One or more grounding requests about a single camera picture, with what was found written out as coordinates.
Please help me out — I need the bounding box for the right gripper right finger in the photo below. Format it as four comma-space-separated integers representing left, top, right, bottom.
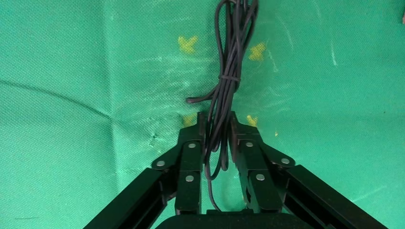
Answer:
227, 111, 389, 229

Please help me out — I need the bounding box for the green table mat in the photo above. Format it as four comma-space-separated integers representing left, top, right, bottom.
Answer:
0, 0, 405, 229

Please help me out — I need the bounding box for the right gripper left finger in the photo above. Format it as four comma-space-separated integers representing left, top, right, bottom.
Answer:
83, 112, 207, 229

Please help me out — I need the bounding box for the black mouse cable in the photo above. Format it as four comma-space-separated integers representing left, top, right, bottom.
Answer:
185, 0, 260, 213

